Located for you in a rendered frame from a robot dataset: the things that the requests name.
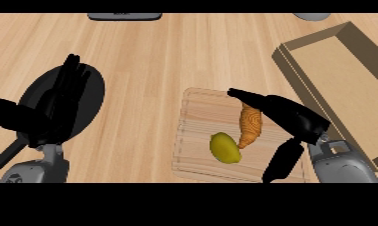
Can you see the brown cardboard box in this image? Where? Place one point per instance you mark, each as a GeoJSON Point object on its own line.
{"type": "Point", "coordinates": [333, 80]}

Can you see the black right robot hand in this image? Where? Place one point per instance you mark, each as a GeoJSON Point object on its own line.
{"type": "Point", "coordinates": [295, 116]}

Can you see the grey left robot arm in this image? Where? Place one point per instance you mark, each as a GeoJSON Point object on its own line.
{"type": "Point", "coordinates": [38, 166]}

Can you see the grey round object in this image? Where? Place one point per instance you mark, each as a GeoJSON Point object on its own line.
{"type": "Point", "coordinates": [311, 16]}

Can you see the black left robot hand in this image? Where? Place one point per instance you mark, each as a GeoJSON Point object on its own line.
{"type": "Point", "coordinates": [60, 103]}

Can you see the black frying pan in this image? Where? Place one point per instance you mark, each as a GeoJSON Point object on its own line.
{"type": "Point", "coordinates": [74, 100]}

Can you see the orange croissant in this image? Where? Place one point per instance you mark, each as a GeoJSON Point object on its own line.
{"type": "Point", "coordinates": [249, 123]}

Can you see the dark grey flat appliance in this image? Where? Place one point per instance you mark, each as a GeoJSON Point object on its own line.
{"type": "Point", "coordinates": [124, 16]}

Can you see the pale wooden cutting board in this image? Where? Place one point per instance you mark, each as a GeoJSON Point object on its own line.
{"type": "Point", "coordinates": [211, 133]}

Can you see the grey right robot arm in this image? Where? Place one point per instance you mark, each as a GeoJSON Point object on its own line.
{"type": "Point", "coordinates": [336, 163]}

